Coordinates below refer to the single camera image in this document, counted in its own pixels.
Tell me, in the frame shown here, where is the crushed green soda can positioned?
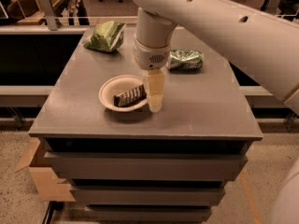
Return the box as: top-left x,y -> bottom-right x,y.
167,49 -> 204,71

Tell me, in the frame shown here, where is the cardboard box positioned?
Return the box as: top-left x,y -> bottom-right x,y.
15,138 -> 75,202

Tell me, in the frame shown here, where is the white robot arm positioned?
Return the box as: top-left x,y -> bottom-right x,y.
133,0 -> 299,114

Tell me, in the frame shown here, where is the white paper bowl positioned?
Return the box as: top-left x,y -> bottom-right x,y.
98,75 -> 148,112

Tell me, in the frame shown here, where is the green chip bag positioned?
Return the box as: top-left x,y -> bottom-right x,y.
83,21 -> 125,53

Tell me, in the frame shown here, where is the left metal railing post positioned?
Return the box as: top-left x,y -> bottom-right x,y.
38,0 -> 58,31

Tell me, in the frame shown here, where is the dark chocolate rxbar wrapper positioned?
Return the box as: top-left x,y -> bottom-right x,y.
113,85 -> 147,107

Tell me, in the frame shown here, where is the grey drawer cabinet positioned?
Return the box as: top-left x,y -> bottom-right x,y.
30,27 -> 263,222

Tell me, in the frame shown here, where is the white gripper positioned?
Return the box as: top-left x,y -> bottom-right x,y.
133,35 -> 171,112

